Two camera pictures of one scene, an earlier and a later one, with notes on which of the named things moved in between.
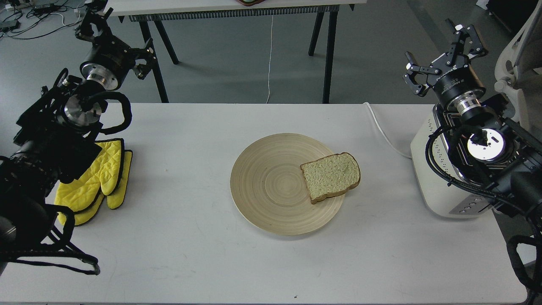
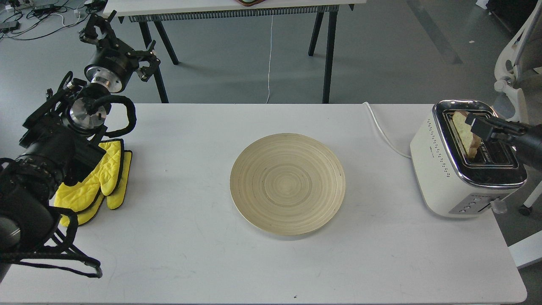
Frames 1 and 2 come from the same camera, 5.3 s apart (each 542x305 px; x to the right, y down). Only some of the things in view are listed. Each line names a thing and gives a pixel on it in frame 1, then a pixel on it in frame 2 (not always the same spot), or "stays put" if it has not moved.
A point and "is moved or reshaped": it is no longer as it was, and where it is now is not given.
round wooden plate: (269, 190) stays put
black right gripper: (455, 83) to (521, 136)
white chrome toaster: (448, 194) stays put
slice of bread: (331, 175) is moved or reshaped
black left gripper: (110, 61) stays put
